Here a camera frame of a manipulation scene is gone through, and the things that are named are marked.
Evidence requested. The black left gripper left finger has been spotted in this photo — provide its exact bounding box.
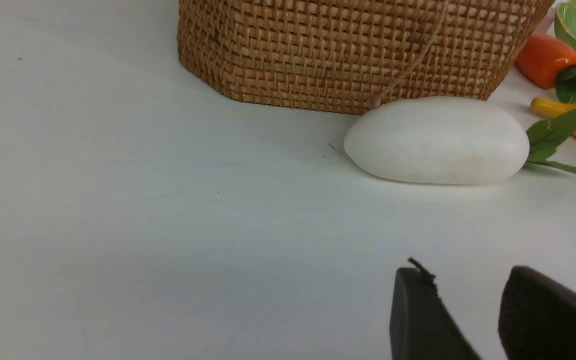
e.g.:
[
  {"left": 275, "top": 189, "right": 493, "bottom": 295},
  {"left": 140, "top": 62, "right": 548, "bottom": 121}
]
[{"left": 390, "top": 257, "right": 481, "bottom": 360}]

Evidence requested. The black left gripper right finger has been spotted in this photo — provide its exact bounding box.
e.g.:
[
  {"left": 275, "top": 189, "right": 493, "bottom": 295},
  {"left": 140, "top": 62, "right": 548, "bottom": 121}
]
[{"left": 498, "top": 265, "right": 576, "bottom": 360}]

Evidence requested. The white radish with leaves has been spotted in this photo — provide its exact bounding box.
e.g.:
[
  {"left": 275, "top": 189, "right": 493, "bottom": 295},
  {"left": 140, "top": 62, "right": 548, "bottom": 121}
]
[{"left": 343, "top": 96, "right": 576, "bottom": 186}]

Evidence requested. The orange carrot with leaves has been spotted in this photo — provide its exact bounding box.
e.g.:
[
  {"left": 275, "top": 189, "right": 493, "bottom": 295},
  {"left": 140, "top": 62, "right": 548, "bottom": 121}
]
[{"left": 514, "top": 33, "right": 576, "bottom": 104}]

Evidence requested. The woven wicker basket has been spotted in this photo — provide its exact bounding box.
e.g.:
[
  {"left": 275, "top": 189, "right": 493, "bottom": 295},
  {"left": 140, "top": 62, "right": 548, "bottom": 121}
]
[{"left": 177, "top": 0, "right": 553, "bottom": 115}]

